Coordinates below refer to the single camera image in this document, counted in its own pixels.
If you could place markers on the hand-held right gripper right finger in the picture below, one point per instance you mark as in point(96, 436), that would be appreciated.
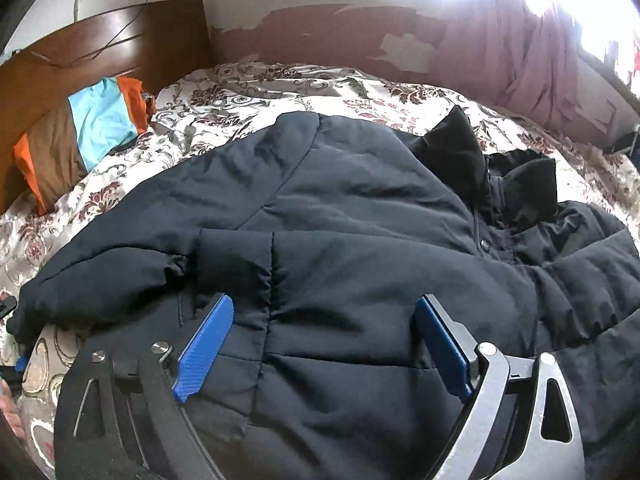
point(445, 345)

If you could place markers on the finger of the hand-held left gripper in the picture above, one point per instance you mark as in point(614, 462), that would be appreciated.
point(6, 308)
point(21, 364)

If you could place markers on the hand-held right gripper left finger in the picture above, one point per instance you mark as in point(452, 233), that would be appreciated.
point(205, 350)

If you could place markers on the black padded jacket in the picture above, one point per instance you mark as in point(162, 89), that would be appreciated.
point(350, 220)

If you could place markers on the person's left hand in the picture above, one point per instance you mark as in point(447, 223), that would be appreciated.
point(9, 410)

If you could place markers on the striped orange brown turquoise pillow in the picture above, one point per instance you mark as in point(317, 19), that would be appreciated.
point(100, 110)

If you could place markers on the floral satin blanket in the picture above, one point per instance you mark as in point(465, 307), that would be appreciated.
point(225, 105)

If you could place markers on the dark object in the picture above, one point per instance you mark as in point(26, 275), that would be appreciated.
point(626, 142)

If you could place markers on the pink curtain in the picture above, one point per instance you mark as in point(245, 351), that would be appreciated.
point(515, 60)

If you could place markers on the wooden headboard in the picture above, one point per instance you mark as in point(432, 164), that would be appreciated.
point(165, 45)

